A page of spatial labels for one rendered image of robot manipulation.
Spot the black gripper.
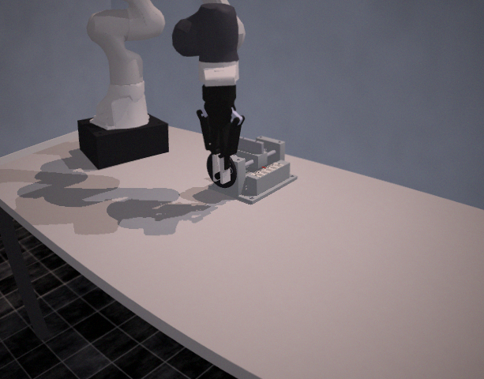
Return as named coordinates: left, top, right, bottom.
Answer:
left=197, top=84, right=245, bottom=184

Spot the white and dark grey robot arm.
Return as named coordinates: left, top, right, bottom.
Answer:
left=87, top=0, right=246, bottom=130

